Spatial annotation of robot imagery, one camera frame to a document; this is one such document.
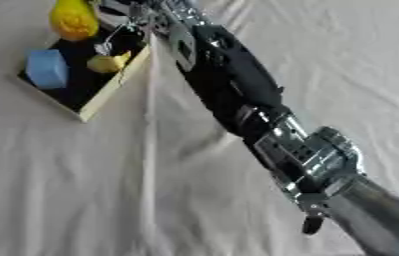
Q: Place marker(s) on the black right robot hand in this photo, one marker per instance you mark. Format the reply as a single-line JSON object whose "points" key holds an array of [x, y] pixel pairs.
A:
{"points": [[231, 76]]}

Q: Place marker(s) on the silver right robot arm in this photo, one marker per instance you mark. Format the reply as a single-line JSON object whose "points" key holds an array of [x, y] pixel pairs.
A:
{"points": [[325, 160]]}

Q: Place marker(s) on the cardboard box with black inside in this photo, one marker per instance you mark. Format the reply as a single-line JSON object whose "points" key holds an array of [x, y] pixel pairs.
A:
{"points": [[86, 90]]}

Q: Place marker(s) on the small yellow block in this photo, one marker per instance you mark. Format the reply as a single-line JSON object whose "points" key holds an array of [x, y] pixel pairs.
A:
{"points": [[107, 63]]}

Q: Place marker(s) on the blue block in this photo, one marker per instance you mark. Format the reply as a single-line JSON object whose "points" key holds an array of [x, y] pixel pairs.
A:
{"points": [[46, 68]]}

